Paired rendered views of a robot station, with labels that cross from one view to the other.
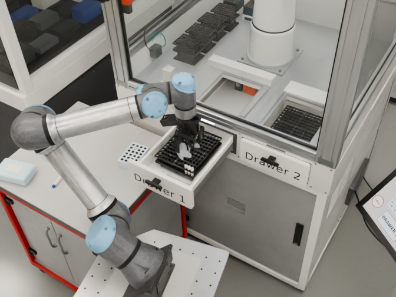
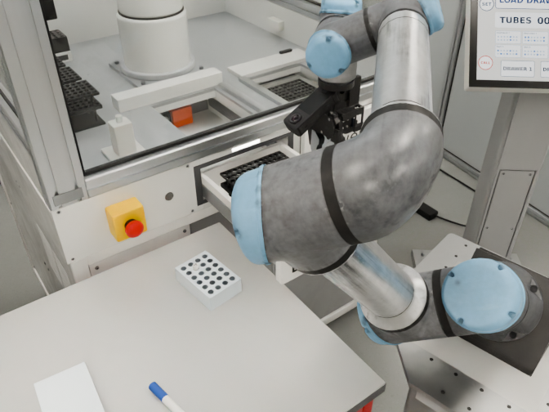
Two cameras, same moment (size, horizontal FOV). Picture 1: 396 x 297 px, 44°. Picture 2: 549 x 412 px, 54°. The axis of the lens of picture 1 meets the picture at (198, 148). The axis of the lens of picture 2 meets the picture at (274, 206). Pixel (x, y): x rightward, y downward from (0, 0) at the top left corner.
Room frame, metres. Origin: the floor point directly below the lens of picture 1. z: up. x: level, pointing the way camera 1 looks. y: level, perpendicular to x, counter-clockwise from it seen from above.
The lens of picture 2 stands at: (1.04, 1.01, 1.60)
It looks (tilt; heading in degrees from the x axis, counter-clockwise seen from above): 37 degrees down; 290
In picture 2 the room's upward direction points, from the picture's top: straight up
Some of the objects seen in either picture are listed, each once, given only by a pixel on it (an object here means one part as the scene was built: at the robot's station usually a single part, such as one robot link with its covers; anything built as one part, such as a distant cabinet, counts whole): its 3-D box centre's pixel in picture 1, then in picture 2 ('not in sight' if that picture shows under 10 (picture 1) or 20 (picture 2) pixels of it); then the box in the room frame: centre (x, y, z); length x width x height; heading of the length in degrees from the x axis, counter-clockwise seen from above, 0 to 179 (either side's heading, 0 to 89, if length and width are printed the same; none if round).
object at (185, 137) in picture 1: (188, 127); (336, 105); (1.27, 0.03, 1.11); 0.09 x 0.08 x 0.12; 56
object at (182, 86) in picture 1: (183, 91); (339, 28); (1.27, 0.04, 1.27); 0.09 x 0.08 x 0.11; 96
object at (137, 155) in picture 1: (134, 157); (207, 279); (1.47, 0.27, 0.78); 0.12 x 0.08 x 0.04; 154
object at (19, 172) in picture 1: (15, 171); not in sight; (1.40, 0.76, 0.78); 0.15 x 0.10 x 0.04; 70
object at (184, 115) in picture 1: (185, 108); (336, 67); (1.28, 0.04, 1.19); 0.08 x 0.08 x 0.05
